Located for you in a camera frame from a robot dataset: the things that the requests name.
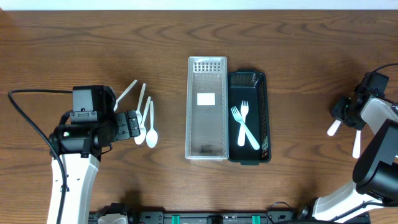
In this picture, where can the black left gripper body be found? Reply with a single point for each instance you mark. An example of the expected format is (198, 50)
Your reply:
(121, 126)

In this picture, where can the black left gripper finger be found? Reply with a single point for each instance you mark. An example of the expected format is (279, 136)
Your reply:
(131, 114)
(134, 129)

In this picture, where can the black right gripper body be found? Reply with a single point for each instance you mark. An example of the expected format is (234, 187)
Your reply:
(344, 112)

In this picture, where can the white plastic spoon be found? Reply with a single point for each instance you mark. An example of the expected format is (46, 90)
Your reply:
(140, 139)
(123, 94)
(141, 96)
(152, 135)

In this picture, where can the white plastic fork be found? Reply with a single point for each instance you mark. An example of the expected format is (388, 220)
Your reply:
(238, 117)
(244, 110)
(333, 128)

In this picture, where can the white plastic utensil pinkish handle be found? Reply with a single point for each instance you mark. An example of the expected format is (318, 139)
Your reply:
(357, 145)

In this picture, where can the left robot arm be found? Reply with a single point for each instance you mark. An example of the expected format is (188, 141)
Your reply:
(76, 159)

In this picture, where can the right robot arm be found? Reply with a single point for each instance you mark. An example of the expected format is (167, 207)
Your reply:
(374, 183)

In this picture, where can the clear plastic basket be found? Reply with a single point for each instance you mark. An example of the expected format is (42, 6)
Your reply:
(207, 126)

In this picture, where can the white label in basket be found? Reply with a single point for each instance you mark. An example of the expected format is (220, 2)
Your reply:
(206, 99)

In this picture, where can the black plastic basket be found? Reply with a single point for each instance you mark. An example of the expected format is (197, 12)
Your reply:
(251, 86)

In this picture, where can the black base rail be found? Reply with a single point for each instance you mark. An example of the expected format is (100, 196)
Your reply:
(118, 213)

